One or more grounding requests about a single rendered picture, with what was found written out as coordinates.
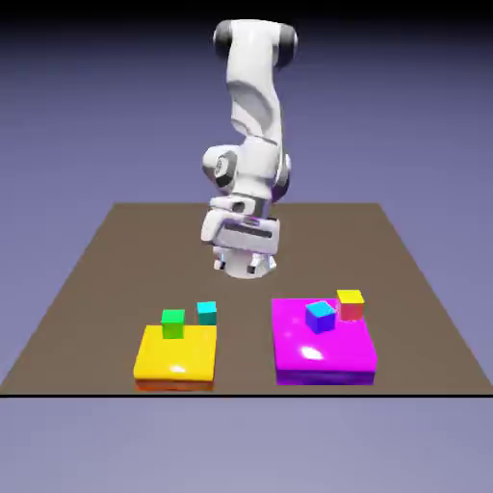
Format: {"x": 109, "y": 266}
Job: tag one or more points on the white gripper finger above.
{"x": 220, "y": 262}
{"x": 255, "y": 265}

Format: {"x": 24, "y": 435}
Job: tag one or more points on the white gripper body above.
{"x": 246, "y": 237}

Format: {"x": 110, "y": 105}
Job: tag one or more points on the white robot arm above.
{"x": 254, "y": 115}

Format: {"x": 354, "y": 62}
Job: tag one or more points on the small teal cube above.
{"x": 207, "y": 312}

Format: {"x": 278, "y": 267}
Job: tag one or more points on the small green cube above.
{"x": 173, "y": 324}

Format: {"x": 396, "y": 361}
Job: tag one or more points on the small blue cube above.
{"x": 320, "y": 317}

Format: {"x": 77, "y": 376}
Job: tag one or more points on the small yellow cube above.
{"x": 350, "y": 305}

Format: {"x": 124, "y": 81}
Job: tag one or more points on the large yellow box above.
{"x": 175, "y": 356}

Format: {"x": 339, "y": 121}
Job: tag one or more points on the large magenta box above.
{"x": 323, "y": 350}

